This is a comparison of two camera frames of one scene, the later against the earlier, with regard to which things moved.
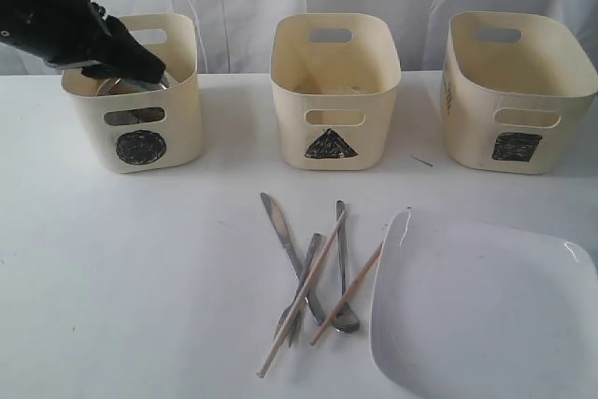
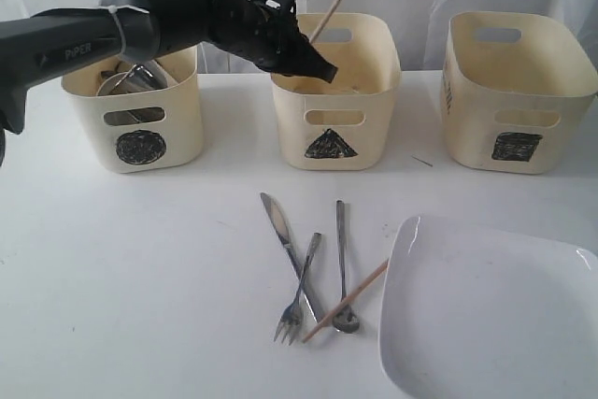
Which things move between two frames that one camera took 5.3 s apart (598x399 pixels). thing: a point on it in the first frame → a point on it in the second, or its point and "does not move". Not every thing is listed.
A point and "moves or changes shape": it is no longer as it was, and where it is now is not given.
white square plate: [462, 310] does not move
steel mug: [107, 87] moves or changes shape
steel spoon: [347, 320] does not move
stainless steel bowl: [131, 86] → [134, 117]
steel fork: [295, 324] does not move
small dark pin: [429, 164] does not move
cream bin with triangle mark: [334, 77] does not move
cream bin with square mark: [517, 91] does not move
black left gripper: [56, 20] → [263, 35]
